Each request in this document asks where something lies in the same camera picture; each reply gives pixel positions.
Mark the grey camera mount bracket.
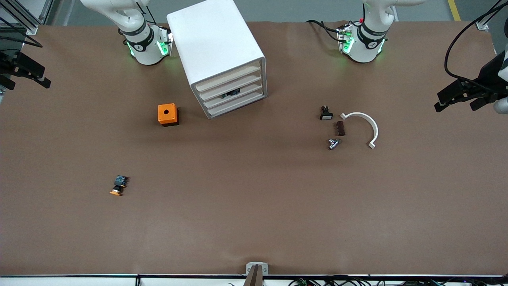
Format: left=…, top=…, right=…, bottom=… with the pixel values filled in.
left=243, top=261, right=269, bottom=286

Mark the aluminium frame post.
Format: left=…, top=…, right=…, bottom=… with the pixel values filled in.
left=0, top=0, right=54, bottom=35
left=475, top=0, right=508, bottom=31

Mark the black left base cable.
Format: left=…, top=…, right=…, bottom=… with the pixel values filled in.
left=306, top=19, right=343, bottom=43

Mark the white table edge rail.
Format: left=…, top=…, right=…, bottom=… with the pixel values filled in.
left=0, top=273, right=508, bottom=286

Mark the orange button enclosure box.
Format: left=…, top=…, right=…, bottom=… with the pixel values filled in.
left=158, top=103, right=179, bottom=127

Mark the grey plastic tray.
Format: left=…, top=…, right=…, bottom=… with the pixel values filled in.
left=202, top=81, right=265, bottom=108

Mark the black cable bundle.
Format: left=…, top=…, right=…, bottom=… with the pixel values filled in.
left=289, top=277, right=508, bottom=286

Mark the white curved bracket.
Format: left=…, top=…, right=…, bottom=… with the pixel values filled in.
left=340, top=112, right=379, bottom=149

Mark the black base cable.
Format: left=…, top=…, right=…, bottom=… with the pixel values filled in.
left=306, top=19, right=343, bottom=43
left=136, top=1, right=158, bottom=25

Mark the yellow push button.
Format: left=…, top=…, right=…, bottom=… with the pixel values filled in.
left=110, top=175, right=129, bottom=196

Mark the black right base cable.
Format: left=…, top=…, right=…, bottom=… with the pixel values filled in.
left=136, top=1, right=158, bottom=25

